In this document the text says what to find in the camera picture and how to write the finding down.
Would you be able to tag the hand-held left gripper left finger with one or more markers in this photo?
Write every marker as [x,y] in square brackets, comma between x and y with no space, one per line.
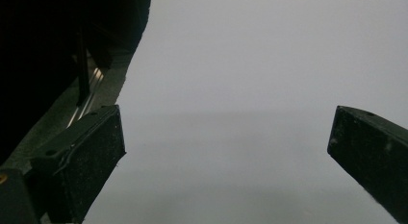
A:
[84,160]

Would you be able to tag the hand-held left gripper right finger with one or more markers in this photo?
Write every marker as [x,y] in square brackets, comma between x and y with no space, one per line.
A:
[372,153]

